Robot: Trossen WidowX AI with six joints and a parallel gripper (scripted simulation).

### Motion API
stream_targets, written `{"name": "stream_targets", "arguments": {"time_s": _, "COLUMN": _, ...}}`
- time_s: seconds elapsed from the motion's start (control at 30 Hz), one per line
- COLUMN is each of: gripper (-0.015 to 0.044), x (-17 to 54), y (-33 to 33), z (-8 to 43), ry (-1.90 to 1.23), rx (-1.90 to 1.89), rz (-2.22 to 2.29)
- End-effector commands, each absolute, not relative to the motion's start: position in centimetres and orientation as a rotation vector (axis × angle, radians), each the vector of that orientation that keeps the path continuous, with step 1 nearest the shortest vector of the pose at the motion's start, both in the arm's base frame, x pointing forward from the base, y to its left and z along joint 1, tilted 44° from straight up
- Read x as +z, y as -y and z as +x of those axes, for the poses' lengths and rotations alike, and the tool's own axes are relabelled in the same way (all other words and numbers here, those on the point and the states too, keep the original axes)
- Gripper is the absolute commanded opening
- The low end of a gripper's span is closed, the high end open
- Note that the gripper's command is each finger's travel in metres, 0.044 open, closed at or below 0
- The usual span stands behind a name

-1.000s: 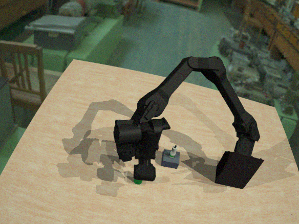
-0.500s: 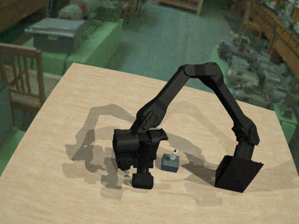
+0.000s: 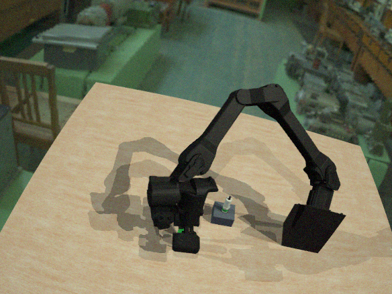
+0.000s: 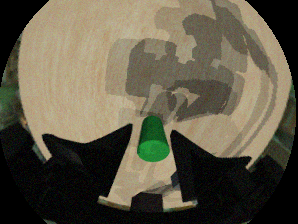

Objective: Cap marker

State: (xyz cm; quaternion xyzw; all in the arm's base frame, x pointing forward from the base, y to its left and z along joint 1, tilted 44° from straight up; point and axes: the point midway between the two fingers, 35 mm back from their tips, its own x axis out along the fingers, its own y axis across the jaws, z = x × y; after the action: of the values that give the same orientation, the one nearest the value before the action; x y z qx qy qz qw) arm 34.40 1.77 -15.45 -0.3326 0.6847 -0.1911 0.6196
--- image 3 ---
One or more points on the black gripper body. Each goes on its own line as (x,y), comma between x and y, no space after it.
(185,241)

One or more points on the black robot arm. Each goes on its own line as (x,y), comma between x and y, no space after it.
(164,193)

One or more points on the white marker with black tip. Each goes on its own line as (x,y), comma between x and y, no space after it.
(227,203)

